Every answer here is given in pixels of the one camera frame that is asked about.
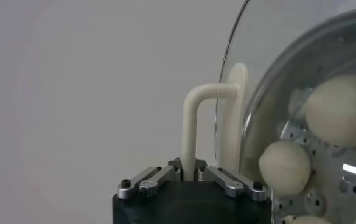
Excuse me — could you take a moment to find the white steamed baozi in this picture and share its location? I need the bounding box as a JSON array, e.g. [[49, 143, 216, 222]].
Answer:
[[305, 74, 356, 149], [282, 215, 333, 224], [258, 139, 312, 195]]

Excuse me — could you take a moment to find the glass lid with cream handle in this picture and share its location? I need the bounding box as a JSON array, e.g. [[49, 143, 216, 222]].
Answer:
[[180, 0, 356, 224]]

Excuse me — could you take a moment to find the stainless steel steamer basket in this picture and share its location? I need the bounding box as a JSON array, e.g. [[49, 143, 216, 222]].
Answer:
[[240, 7, 356, 224]]

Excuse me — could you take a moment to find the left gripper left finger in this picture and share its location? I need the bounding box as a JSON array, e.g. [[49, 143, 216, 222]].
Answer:
[[116, 158, 183, 200]]

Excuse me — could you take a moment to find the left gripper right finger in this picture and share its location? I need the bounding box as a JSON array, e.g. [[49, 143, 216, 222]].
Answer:
[[195, 158, 268, 201]]

